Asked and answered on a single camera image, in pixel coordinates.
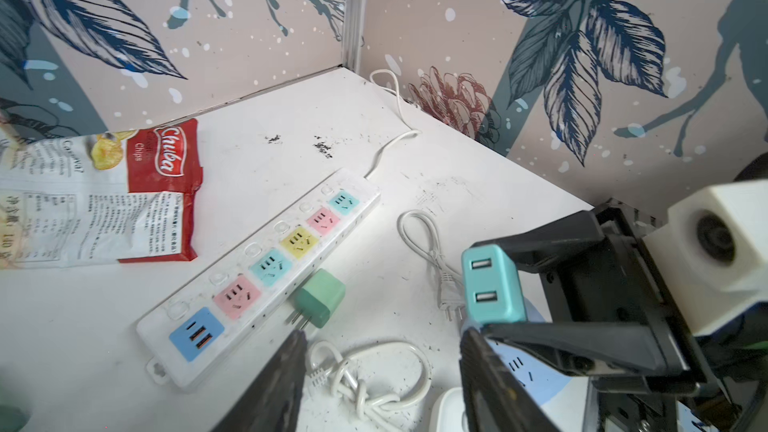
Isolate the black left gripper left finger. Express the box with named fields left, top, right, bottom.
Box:
left=213, top=330, right=308, bottom=432

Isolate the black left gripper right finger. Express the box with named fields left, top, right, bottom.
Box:
left=460, top=328, right=558, bottom=432

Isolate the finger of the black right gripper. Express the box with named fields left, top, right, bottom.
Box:
left=481, top=322, right=690, bottom=380
left=472, top=211, right=605, bottom=273

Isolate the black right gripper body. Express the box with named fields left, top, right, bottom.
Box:
left=542, top=205, right=719, bottom=397

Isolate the white multicolour power strip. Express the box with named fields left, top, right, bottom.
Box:
left=136, top=169, right=381, bottom=390

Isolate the light green plug adapter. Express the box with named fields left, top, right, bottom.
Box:
left=286, top=269, right=346, bottom=330

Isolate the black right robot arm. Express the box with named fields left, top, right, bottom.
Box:
left=460, top=156, right=767, bottom=431

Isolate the white square power socket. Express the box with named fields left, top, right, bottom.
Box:
left=429, top=387, right=469, bottom=432

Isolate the red white chips bag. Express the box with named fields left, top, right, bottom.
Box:
left=1, top=119, right=203, bottom=270

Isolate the power strip white cable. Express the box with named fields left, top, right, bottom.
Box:
left=362, top=68, right=422, bottom=180

